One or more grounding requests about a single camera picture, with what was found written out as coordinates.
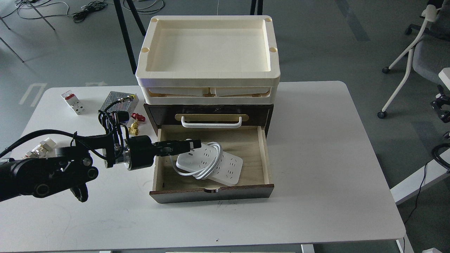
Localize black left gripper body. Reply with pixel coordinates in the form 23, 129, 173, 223
98, 95, 155, 171

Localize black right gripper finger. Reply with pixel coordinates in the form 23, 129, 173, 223
431, 84, 450, 123

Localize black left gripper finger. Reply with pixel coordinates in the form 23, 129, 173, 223
153, 139, 202, 157

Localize white power cable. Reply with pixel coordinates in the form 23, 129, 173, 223
169, 141, 224, 180

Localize white power strip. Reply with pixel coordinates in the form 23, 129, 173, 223
170, 142, 243, 186

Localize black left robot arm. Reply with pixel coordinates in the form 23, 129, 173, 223
0, 95, 201, 202

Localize metal mesh power supply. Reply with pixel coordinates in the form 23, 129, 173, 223
100, 91, 139, 116

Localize white grey office chair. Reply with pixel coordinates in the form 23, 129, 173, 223
377, 0, 449, 119

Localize white red circuit breaker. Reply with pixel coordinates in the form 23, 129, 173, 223
61, 90, 85, 115

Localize open wooden drawer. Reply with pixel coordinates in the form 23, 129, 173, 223
149, 125, 275, 203

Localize cream plastic stacked trays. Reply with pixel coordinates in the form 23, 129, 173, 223
135, 15, 280, 105

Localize white metal connector part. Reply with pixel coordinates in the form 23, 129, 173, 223
22, 138, 56, 160

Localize brass valve red handle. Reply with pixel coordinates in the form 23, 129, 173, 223
128, 113, 146, 136

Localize white drawer handle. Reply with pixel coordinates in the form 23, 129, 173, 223
181, 116, 243, 129

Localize black floor cable bundle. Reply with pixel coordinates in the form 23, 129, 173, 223
72, 1, 108, 24

